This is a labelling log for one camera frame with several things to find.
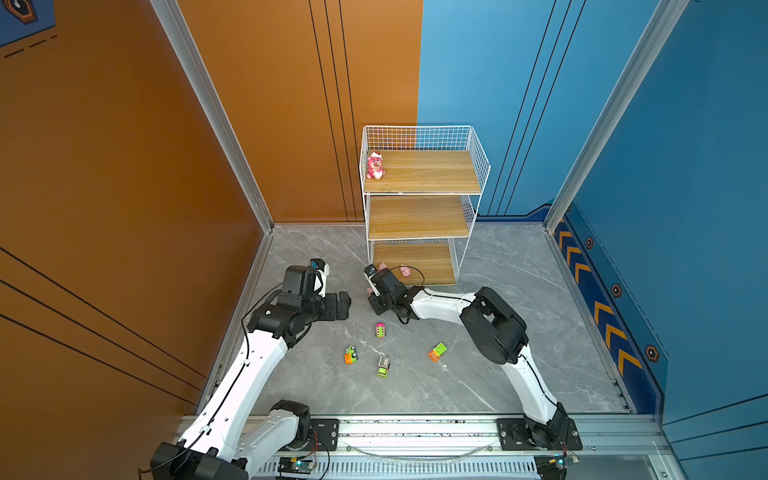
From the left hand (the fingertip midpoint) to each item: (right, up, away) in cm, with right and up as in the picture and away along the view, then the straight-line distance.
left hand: (335, 297), depth 79 cm
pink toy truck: (+12, -12, +10) cm, 19 cm away
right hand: (+9, -3, +21) cm, 23 cm away
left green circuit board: (-8, -39, -8) cm, 40 cm away
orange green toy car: (+3, -18, +6) cm, 19 cm away
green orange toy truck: (+28, -16, +6) cm, 33 cm away
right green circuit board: (+55, -37, -9) cm, 67 cm away
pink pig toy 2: (+20, +5, +24) cm, 31 cm away
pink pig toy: (+11, +7, +26) cm, 30 cm away
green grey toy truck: (+13, -20, +4) cm, 24 cm away
